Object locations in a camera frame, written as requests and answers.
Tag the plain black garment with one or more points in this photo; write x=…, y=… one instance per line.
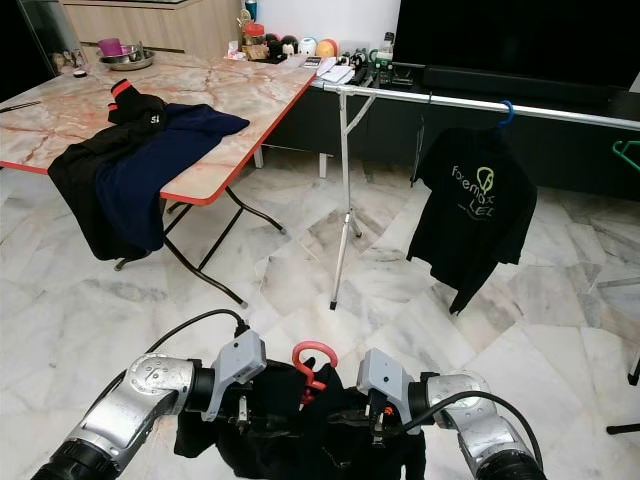
x=300, y=450

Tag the red plastic hanger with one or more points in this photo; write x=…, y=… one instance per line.
x=315, y=344

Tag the black garment with red trim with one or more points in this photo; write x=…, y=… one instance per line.
x=80, y=185

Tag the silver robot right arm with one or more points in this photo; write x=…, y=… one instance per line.
x=495, y=445

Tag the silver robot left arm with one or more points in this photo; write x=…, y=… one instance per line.
x=150, y=390

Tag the blue plastic hanger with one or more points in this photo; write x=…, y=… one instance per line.
x=509, y=108

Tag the green plastic hanger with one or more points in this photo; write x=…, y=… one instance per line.
x=625, y=150

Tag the black t-shirt with green logo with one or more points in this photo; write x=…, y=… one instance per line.
x=470, y=240

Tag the black tripod stand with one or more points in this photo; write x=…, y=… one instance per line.
x=622, y=428

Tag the navy blue garment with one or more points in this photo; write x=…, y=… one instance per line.
x=140, y=190

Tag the silver metal clothes rack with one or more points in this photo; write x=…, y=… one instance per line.
x=440, y=99

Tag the marble pattern folding table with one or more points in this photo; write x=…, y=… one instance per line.
x=220, y=85

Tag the black TV console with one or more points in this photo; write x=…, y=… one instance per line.
x=580, y=150

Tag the white paper stack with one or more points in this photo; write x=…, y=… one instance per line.
x=335, y=70

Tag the jar with red lid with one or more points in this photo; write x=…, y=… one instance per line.
x=253, y=42

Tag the clear plastic bottle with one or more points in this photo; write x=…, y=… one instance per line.
x=385, y=46

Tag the small black disc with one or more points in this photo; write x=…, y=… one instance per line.
x=79, y=73

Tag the purple cup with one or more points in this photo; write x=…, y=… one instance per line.
x=110, y=47

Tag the light wooden cabinet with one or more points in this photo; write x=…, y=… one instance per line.
x=160, y=30

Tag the black television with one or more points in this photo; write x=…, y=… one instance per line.
x=520, y=40

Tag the gold and blue trophy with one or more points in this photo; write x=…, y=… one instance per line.
x=250, y=10

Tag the dark glass cabinet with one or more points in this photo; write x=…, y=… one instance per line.
x=25, y=40

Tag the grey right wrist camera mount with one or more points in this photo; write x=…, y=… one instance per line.
x=382, y=375

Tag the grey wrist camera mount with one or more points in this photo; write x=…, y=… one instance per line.
x=238, y=360
x=382, y=375

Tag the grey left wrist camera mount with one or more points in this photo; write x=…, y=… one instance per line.
x=238, y=360

